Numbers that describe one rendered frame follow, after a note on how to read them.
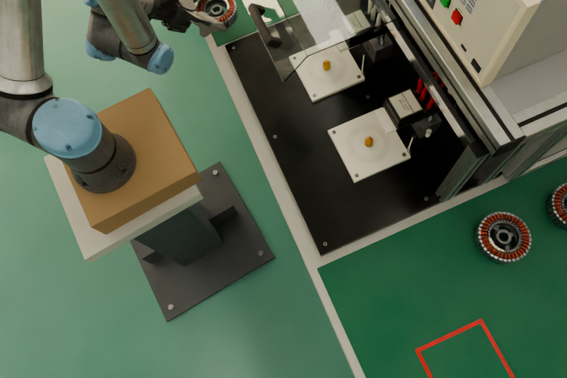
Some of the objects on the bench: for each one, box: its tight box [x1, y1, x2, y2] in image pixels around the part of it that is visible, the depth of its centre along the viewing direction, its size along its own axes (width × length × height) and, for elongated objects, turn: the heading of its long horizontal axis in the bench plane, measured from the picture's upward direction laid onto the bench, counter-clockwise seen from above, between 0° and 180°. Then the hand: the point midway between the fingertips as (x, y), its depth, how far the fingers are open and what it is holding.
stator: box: [475, 212, 532, 264], centre depth 104 cm, size 11×11×4 cm
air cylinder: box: [411, 113, 442, 138], centre depth 113 cm, size 5×8×6 cm
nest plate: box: [328, 107, 411, 183], centre depth 114 cm, size 15×15×1 cm
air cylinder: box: [362, 33, 393, 63], centre depth 122 cm, size 5×8×6 cm
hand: (218, 9), depth 128 cm, fingers closed on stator, 13 cm apart
